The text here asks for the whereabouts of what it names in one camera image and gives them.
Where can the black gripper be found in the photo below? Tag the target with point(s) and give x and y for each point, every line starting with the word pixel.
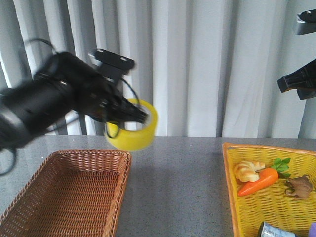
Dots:
pixel 91 93
pixel 303 79

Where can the yellow tape roll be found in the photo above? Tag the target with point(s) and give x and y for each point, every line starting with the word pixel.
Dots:
pixel 137 139

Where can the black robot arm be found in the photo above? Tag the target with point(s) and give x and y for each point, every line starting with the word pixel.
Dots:
pixel 62 84

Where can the grey pleated curtain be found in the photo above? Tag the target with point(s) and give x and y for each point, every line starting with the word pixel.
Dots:
pixel 209 67

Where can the brown wicker basket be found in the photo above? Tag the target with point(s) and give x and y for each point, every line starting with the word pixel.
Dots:
pixel 74 193

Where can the orange toy carrot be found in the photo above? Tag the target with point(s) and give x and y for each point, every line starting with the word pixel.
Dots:
pixel 267 177

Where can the toy bread croissant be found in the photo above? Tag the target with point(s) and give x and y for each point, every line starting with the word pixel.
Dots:
pixel 246 171

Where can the brown toy animal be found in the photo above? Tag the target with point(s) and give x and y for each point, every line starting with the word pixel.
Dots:
pixel 301 187

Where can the yellow woven basket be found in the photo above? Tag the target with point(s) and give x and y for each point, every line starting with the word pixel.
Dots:
pixel 270 204

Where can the purple object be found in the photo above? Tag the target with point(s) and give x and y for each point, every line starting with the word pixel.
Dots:
pixel 312 230

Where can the silver blue can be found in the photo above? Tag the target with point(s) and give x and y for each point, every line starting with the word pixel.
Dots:
pixel 267 230

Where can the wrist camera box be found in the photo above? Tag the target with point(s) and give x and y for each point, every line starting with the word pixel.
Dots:
pixel 111 65
pixel 305 22

